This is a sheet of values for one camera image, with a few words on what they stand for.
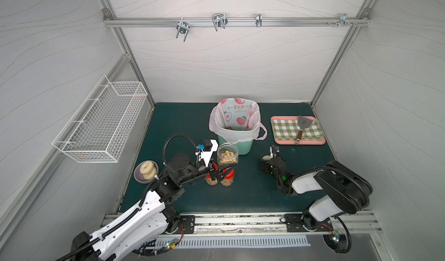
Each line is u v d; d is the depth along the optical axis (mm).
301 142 1004
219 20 765
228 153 650
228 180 804
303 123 1076
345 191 458
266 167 841
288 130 1074
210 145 551
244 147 906
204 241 703
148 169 820
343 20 765
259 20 778
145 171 821
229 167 591
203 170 582
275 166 700
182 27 792
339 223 720
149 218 484
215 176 575
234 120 943
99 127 689
